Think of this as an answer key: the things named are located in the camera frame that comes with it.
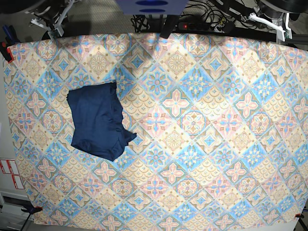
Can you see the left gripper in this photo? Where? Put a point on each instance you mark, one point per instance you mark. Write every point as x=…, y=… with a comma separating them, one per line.
x=272, y=7

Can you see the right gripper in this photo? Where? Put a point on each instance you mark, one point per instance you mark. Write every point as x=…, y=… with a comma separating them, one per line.
x=52, y=11

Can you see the blue long-sleeve T-shirt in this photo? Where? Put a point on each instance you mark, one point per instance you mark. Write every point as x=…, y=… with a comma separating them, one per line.
x=97, y=117

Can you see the blue clamp upper left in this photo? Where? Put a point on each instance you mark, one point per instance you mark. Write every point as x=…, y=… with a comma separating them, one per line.
x=11, y=36

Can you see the red black clamp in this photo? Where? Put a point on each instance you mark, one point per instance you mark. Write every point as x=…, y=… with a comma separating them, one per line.
x=6, y=52

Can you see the white power strip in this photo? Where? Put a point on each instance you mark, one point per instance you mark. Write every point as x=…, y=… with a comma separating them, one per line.
x=203, y=27

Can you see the patterned tile tablecloth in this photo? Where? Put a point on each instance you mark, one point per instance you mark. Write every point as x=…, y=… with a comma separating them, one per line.
x=221, y=130

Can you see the red white label stickers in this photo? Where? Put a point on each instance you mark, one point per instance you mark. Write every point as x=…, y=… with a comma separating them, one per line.
x=9, y=167

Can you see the black clamp lower left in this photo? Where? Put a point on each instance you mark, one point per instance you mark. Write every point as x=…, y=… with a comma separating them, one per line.
x=31, y=210

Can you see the black clamp lower right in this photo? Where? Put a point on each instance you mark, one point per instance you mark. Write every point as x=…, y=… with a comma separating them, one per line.
x=299, y=216

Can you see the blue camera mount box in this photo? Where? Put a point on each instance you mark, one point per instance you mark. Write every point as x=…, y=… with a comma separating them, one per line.
x=172, y=7

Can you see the black support post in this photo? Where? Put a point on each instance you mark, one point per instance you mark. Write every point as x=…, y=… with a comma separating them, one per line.
x=169, y=25

